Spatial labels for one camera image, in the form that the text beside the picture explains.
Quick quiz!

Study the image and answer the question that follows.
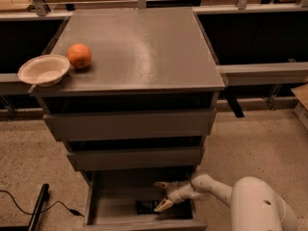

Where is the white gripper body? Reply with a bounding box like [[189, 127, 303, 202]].
[[167, 180, 194, 203]]

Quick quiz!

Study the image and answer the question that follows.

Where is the dark rxbar blueberry bar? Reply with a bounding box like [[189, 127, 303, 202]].
[[137, 200, 159, 215]]

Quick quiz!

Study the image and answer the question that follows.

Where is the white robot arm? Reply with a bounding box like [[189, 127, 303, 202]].
[[154, 173, 298, 231]]

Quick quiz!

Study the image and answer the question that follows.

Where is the grey middle drawer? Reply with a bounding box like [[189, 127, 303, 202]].
[[67, 146, 203, 171]]

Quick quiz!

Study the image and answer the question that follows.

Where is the grey open bottom drawer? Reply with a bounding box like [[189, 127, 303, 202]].
[[83, 167, 206, 231]]

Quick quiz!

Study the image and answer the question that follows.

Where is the grey top drawer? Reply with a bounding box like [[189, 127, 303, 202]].
[[43, 109, 217, 141]]

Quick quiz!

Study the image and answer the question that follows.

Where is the grey drawer cabinet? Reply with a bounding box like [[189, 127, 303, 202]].
[[31, 8, 224, 181]]

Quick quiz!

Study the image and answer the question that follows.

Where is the black pole on floor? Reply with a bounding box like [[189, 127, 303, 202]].
[[27, 184, 49, 231]]

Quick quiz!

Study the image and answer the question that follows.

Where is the orange fruit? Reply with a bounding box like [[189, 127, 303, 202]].
[[66, 43, 91, 69]]

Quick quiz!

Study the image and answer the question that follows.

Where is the wooden board at right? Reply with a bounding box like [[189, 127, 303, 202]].
[[292, 84, 308, 111]]

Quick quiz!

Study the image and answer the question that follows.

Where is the white paper bowl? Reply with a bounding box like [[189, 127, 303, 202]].
[[17, 54, 70, 87]]

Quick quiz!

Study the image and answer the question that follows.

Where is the black cable with plug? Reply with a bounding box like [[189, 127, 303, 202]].
[[0, 190, 86, 218]]

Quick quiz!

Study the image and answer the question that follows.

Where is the grey metal railing frame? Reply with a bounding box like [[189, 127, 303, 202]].
[[0, 0, 308, 96]]

